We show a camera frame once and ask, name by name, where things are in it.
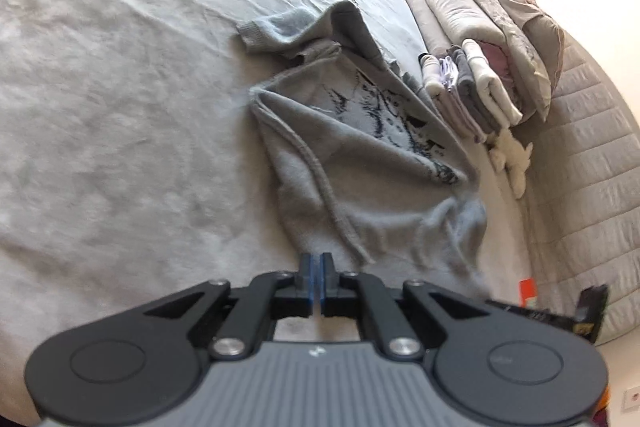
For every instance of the orange flat packet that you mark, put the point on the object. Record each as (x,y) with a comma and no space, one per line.
(528,293)

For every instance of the grey pillow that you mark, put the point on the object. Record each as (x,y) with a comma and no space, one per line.
(540,37)

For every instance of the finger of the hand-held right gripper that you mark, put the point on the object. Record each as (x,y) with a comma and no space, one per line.
(540,313)

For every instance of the pink folded blanket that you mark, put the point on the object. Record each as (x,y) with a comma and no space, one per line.
(500,57)

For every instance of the beige folded garment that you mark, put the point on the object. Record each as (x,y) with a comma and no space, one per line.
(431,77)

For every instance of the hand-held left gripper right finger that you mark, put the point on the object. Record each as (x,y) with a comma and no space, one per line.
(330,287)

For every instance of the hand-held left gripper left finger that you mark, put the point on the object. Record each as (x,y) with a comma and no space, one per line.
(310,287)

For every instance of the grey quilted headboard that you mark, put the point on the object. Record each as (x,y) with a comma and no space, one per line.
(585,157)

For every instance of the lilac white folded garment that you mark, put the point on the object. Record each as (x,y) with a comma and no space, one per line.
(457,104)

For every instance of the grey knit sweater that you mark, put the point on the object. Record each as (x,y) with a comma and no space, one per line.
(360,157)

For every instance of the white wall socket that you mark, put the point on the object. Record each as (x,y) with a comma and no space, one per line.
(633,399)

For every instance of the white plush dog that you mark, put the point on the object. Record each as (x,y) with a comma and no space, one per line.
(510,157)

